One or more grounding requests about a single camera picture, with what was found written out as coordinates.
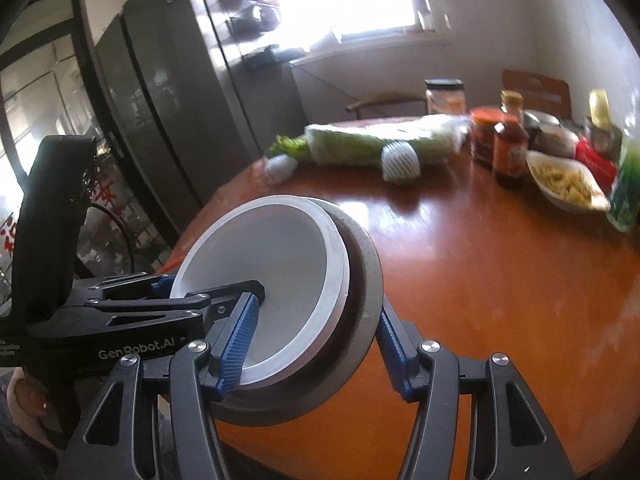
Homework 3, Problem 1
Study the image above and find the black cable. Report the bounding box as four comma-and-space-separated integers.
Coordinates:
87, 202, 138, 273

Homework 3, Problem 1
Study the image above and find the person's left hand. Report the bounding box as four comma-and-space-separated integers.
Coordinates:
2, 367, 57, 443

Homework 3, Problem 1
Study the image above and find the wrapped celery bunch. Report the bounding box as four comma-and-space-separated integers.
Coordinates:
304, 114, 468, 167

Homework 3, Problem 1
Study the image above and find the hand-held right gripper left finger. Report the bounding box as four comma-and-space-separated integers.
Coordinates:
55, 292, 261, 480

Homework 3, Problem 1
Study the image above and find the red box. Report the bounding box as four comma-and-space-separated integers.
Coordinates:
574, 137, 621, 191

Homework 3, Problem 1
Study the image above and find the red sauce jar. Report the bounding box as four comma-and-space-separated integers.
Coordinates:
470, 106, 506, 167

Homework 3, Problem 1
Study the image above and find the small dark bowl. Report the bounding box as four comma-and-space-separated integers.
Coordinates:
536, 126, 581, 158

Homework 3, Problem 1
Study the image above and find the fruit in white foam net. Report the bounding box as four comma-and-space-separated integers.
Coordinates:
265, 155, 300, 181
381, 141, 423, 184

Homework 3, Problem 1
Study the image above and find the black shelf rack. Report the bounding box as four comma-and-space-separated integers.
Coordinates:
220, 0, 286, 71

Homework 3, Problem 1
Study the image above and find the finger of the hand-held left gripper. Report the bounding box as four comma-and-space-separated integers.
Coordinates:
85, 279, 266, 328
70, 272, 176, 302

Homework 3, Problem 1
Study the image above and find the white dish with food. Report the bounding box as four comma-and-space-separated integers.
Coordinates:
525, 151, 612, 213

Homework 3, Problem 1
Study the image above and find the clear jar with black lid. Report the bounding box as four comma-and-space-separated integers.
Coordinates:
425, 79, 467, 117

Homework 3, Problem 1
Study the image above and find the yellow capped bottle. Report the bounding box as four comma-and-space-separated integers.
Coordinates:
586, 89, 613, 136

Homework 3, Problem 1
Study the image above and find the green leaf lettuce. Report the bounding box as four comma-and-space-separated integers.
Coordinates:
267, 135, 310, 158

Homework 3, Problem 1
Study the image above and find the green dish soap bottle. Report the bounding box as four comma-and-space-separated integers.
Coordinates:
606, 132, 640, 233

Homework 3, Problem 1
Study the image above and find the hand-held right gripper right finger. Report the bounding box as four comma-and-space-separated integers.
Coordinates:
375, 310, 576, 480

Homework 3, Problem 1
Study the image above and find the brown sauce bottle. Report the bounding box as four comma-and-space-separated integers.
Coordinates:
492, 91, 530, 183

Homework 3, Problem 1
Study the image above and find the glass door with red stickers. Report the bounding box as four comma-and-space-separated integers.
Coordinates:
0, 0, 126, 311

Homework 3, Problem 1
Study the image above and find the grey refrigerator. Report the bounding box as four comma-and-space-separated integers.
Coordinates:
95, 0, 296, 246

